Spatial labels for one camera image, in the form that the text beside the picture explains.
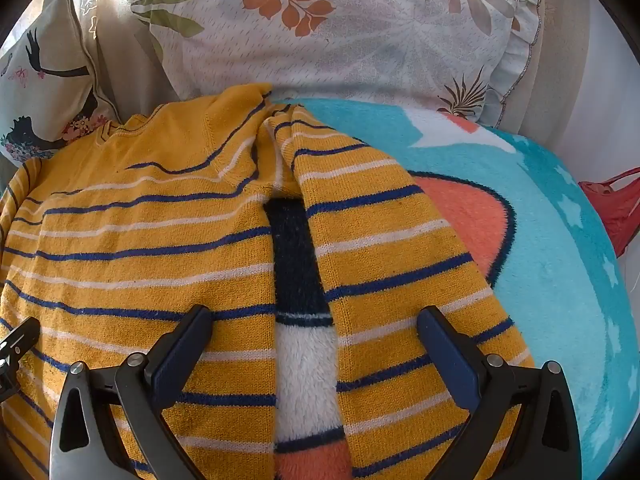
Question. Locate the yellow striped sweater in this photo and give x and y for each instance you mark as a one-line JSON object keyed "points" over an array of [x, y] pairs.
{"points": [[150, 260]]}

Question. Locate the red bag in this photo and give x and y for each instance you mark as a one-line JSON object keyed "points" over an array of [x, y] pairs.
{"points": [[616, 210]]}

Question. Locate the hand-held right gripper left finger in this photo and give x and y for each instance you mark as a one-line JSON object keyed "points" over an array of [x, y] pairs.
{"points": [[176, 360]]}

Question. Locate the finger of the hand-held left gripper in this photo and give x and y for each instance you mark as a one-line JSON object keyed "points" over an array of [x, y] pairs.
{"points": [[21, 341]]}

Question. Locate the turquoise cartoon printed blanket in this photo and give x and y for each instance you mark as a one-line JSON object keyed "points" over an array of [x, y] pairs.
{"points": [[545, 270]]}

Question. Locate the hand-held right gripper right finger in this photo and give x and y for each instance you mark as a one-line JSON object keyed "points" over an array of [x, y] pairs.
{"points": [[454, 363]]}

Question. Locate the white figure print cushion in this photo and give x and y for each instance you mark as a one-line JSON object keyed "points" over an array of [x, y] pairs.
{"points": [[45, 90]]}

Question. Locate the white leaf print pillow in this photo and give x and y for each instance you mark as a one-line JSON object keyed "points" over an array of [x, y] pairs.
{"points": [[350, 35]]}

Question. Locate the beige star print curtain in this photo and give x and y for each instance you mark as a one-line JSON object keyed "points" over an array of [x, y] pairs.
{"points": [[117, 45]]}

